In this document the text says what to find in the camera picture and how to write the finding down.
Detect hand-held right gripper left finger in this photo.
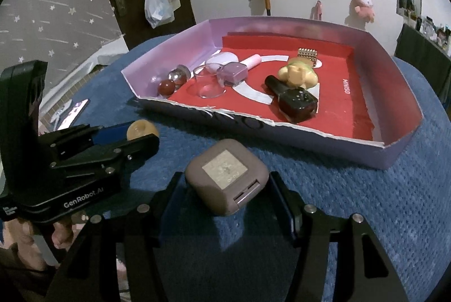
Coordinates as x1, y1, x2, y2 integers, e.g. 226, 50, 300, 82
47, 172, 184, 302

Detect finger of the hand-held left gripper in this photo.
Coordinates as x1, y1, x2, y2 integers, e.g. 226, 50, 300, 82
49, 134, 160, 179
39, 123, 129, 155

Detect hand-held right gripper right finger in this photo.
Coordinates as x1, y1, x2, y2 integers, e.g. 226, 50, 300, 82
269, 171, 409, 302

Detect small tan round ball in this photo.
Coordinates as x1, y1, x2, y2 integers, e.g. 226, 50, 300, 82
127, 119, 159, 141

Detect brown square case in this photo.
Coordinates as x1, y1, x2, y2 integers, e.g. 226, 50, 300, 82
185, 139, 270, 216

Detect red-brown ball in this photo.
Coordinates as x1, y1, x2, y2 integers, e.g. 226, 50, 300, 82
157, 80, 176, 97

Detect clear glitter bottle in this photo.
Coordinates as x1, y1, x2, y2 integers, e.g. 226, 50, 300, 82
168, 65, 191, 88

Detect clear plastic cup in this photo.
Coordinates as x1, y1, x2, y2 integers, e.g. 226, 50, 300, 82
193, 64, 227, 99

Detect black nail polish bottle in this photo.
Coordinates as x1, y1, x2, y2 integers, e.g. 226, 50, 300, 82
265, 75, 319, 124

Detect purple cardboard box red bottom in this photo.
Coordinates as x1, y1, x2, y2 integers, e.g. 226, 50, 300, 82
121, 17, 424, 170

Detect purple nail polish bottle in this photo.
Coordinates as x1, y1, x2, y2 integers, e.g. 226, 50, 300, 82
216, 63, 248, 87

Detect lavender earbud case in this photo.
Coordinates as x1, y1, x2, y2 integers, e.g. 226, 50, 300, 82
205, 52, 240, 74

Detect green hooded figurine toy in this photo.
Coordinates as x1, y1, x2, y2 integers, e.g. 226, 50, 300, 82
278, 55, 318, 89

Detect silver studded cylinder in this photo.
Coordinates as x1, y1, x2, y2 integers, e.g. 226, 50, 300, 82
298, 48, 319, 66

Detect person's left hand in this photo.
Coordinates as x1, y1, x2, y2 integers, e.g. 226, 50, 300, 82
5, 211, 90, 269

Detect white glossy card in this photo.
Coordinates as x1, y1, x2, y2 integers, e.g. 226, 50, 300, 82
54, 98, 89, 130

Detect clear plastic bag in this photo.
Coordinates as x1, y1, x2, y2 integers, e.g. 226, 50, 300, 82
144, 0, 175, 28

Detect dark cloth covered table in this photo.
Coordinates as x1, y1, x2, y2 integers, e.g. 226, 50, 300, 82
393, 24, 451, 77

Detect pink plush pendant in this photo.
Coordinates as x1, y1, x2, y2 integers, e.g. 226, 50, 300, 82
352, 0, 376, 23

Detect row of cosmetic bottles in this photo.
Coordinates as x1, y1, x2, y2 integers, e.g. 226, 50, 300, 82
402, 11, 451, 52

